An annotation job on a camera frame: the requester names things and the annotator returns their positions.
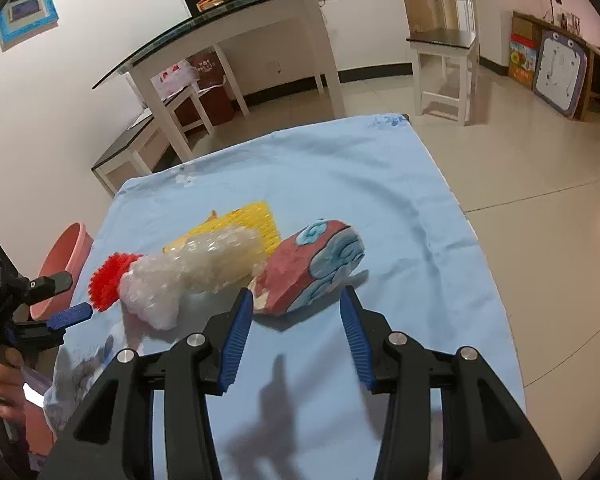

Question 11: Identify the small black-topped white table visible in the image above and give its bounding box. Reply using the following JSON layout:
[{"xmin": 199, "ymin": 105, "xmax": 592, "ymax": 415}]
[{"xmin": 406, "ymin": 29, "xmax": 479, "ymax": 127}]

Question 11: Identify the pink plastic bucket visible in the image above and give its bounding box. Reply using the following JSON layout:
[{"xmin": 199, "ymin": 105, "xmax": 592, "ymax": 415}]
[{"xmin": 22, "ymin": 222, "xmax": 95, "ymax": 461}]

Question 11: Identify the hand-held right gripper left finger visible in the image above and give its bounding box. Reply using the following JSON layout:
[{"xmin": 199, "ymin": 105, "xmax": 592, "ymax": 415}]
[{"xmin": 40, "ymin": 287, "xmax": 255, "ymax": 480}]

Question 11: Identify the dark red box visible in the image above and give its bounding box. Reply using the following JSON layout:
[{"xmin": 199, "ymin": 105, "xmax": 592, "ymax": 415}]
[{"xmin": 187, "ymin": 47, "xmax": 235, "ymax": 123}]

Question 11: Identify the black-topped white bench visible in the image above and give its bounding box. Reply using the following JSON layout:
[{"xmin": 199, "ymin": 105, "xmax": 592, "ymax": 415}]
[{"xmin": 91, "ymin": 87, "xmax": 216, "ymax": 196}]

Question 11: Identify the white table with glass top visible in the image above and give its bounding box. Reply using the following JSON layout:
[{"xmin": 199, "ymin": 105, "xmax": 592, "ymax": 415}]
[{"xmin": 92, "ymin": 0, "xmax": 348, "ymax": 161}]

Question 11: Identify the pink and blue crushed carton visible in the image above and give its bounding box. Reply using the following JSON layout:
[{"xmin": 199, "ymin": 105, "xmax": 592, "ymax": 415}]
[{"xmin": 247, "ymin": 219, "xmax": 367, "ymax": 317}]

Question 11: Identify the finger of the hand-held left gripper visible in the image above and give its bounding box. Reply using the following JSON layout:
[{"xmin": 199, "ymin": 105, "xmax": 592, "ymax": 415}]
[
  {"xmin": 7, "ymin": 302, "xmax": 93, "ymax": 356},
  {"xmin": 27, "ymin": 271, "xmax": 74, "ymax": 306}
]

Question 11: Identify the clear bubble wrap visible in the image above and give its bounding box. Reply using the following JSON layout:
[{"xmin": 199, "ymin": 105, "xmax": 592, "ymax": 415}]
[{"xmin": 119, "ymin": 225, "xmax": 267, "ymax": 331}]

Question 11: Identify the clear bag with pink contents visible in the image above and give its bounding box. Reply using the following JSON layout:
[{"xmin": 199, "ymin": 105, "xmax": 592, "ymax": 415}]
[{"xmin": 150, "ymin": 60, "xmax": 201, "ymax": 98}]

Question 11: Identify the light blue floral tablecloth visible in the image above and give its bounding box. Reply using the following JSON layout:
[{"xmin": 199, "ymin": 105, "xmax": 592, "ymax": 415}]
[{"xmin": 44, "ymin": 112, "xmax": 526, "ymax": 480}]

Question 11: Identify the yellow foam net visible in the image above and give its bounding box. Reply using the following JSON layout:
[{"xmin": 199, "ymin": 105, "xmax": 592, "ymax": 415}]
[{"xmin": 162, "ymin": 201, "xmax": 282, "ymax": 271}]

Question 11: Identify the person's left hand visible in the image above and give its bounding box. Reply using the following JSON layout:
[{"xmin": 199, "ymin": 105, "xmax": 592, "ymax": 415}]
[{"xmin": 0, "ymin": 347, "xmax": 28, "ymax": 442}]

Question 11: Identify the blue-framed wall picture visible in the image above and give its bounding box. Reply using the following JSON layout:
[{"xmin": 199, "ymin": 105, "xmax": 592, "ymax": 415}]
[{"xmin": 0, "ymin": 0, "xmax": 61, "ymax": 52}]

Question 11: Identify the colourful cardboard box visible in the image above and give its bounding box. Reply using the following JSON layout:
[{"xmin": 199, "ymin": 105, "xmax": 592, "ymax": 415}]
[{"xmin": 509, "ymin": 34, "xmax": 541, "ymax": 83}]

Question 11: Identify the grey-framed drawing board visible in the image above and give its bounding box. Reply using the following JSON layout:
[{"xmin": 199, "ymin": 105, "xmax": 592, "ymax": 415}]
[{"xmin": 532, "ymin": 29, "xmax": 588, "ymax": 120}]

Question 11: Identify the red foam net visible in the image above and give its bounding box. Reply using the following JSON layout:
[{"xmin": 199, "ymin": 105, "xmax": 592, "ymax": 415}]
[{"xmin": 90, "ymin": 252, "xmax": 143, "ymax": 313}]

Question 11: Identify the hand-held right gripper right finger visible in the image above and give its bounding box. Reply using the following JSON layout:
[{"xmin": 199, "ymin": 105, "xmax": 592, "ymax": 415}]
[{"xmin": 340, "ymin": 285, "xmax": 563, "ymax": 480}]

